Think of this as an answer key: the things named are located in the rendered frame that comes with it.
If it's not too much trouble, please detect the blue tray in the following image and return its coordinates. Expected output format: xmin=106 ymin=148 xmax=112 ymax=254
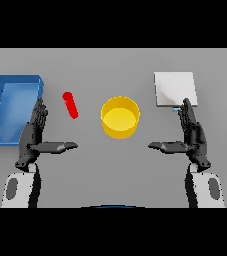
xmin=0 ymin=74 xmax=45 ymax=147

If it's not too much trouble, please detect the yellow bowl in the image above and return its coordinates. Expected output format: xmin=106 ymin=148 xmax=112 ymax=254
xmin=100 ymin=95 xmax=141 ymax=140

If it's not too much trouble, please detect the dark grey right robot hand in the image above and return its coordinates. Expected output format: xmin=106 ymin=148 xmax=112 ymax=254
xmin=147 ymin=97 xmax=212 ymax=173

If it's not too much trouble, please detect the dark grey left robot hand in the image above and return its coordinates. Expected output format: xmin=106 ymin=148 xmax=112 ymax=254
xmin=14 ymin=97 xmax=79 ymax=173

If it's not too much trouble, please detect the red beaker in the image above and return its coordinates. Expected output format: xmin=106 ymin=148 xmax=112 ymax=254
xmin=62 ymin=91 xmax=80 ymax=120

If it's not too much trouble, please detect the pale square measuring scale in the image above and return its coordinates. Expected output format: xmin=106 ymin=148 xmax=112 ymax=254
xmin=153 ymin=71 xmax=199 ymax=112

